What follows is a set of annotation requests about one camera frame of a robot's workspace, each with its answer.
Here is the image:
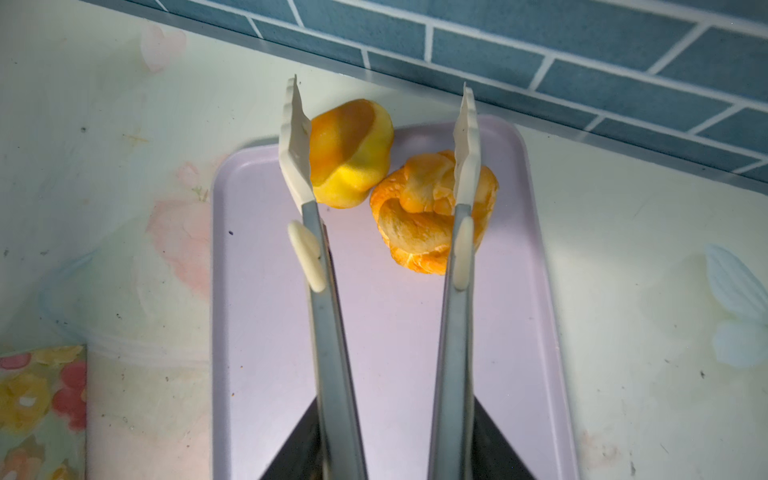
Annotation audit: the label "yellow tart shell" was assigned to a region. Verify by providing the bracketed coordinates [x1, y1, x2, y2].
[309, 99, 394, 209]

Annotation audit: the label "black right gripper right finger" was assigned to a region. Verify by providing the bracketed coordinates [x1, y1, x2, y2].
[471, 397, 535, 480]

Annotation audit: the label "pale puff pastry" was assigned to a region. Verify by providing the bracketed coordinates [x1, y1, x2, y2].
[368, 149, 500, 276]

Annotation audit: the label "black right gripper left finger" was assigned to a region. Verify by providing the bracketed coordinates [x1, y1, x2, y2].
[261, 399, 323, 480]

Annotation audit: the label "metal tongs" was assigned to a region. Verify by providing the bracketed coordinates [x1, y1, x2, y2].
[278, 78, 481, 479]

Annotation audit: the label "lilac plastic tray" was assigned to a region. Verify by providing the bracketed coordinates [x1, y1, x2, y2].
[212, 115, 579, 479]

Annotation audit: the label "green floral paper bag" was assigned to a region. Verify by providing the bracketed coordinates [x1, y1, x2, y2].
[1, 345, 87, 480]

